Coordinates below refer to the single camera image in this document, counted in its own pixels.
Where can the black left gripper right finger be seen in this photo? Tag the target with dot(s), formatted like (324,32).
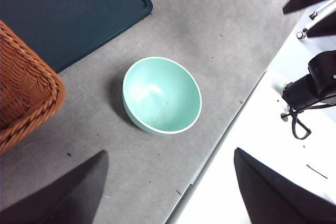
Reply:
(275,197)

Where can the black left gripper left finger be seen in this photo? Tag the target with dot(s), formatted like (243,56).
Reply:
(65,197)

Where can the teal ribbed bowl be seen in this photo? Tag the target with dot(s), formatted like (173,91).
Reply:
(162,95)

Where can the silver stand leg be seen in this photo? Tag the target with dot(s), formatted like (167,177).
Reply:
(300,35)

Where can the thin black pin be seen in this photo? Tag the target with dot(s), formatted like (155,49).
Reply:
(317,171)

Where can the brown wicker basket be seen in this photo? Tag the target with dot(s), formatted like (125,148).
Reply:
(23,85)

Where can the dark rectangular tray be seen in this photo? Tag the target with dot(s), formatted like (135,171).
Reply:
(65,11)

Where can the black camera on stand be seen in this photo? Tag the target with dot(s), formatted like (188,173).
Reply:
(315,85)

